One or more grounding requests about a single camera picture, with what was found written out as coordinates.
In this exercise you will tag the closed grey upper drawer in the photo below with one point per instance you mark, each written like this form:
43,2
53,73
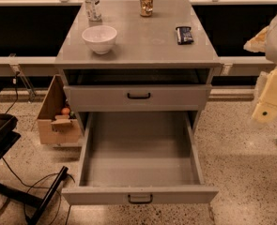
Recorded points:
137,98

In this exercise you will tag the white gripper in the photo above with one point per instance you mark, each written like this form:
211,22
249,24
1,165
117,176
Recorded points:
266,42

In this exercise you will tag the grey drawer cabinet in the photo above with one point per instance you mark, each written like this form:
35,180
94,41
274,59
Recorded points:
145,53

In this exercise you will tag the open grey lower drawer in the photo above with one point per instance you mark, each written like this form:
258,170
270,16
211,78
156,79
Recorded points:
139,158

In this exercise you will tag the white ceramic bowl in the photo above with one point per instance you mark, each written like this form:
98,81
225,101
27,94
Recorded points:
100,39

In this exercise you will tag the cardboard box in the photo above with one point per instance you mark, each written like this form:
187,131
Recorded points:
53,127

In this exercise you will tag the gold patterned can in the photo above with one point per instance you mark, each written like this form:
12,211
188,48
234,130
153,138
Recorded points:
146,8

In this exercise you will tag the black chair base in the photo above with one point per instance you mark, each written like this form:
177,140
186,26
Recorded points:
26,165

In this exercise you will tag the orange fruit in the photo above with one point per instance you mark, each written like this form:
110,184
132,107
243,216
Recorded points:
65,111

